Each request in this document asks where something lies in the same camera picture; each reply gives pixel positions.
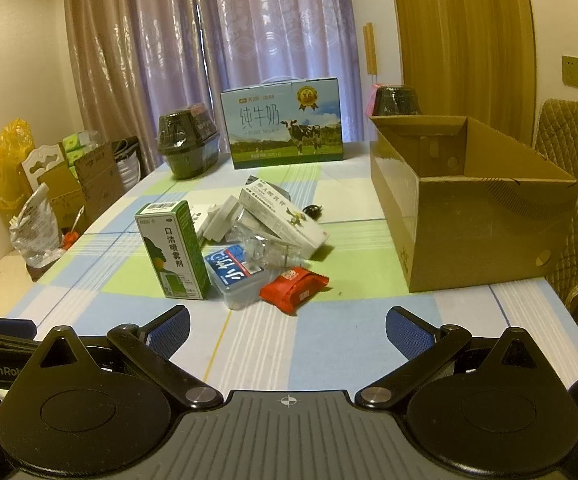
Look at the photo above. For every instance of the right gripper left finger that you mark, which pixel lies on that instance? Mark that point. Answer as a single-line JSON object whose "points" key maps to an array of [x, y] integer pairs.
{"points": [[90, 407]]}

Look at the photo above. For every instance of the open cardboard box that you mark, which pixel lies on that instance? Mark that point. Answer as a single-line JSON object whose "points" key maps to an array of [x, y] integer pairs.
{"points": [[467, 205]]}

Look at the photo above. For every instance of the white ointment box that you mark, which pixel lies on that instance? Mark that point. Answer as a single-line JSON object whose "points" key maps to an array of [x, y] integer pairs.
{"points": [[282, 217]]}

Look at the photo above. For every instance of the blue milk carton box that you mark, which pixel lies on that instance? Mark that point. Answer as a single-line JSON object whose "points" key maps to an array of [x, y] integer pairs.
{"points": [[284, 122]]}

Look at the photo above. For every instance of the red snack packet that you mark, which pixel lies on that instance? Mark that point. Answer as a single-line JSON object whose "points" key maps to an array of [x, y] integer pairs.
{"points": [[292, 288]]}

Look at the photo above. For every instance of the white square plastic container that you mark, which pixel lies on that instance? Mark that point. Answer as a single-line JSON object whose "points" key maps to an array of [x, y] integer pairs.
{"points": [[217, 220]]}

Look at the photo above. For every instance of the yellow plastic bag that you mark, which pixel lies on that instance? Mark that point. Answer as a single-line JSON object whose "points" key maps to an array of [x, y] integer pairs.
{"points": [[16, 143]]}

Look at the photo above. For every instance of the blue dental floss pick box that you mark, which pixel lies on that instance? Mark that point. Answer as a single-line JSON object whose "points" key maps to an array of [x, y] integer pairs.
{"points": [[236, 276]]}

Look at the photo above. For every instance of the clear plastic bag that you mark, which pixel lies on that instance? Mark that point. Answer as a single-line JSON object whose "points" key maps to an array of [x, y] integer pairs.
{"points": [[266, 249]]}

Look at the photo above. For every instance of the silver bag on floor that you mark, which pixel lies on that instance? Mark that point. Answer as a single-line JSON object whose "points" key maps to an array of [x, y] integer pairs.
{"points": [[35, 233]]}

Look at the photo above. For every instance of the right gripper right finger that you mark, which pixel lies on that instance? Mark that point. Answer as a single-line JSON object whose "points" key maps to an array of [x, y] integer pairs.
{"points": [[481, 406]]}

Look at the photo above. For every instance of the purple curtain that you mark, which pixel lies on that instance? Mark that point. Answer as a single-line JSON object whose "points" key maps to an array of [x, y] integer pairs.
{"points": [[136, 60]]}

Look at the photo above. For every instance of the wooden door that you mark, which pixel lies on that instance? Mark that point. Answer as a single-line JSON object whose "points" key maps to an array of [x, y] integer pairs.
{"points": [[472, 58]]}

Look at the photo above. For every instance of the black wrapped bowl stack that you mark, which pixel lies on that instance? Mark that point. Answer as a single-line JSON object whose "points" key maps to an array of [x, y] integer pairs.
{"points": [[189, 141], [386, 100]]}

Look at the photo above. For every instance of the left black wrapped bowl stack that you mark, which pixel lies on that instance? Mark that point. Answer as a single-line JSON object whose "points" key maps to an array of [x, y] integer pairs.
{"points": [[189, 141]]}

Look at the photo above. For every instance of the right black wrapped bowl stack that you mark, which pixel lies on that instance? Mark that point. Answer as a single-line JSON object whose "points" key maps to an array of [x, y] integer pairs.
{"points": [[386, 100]]}

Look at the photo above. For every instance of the cardboard boxes beside table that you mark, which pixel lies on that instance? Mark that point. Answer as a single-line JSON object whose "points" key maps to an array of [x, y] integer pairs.
{"points": [[84, 175]]}

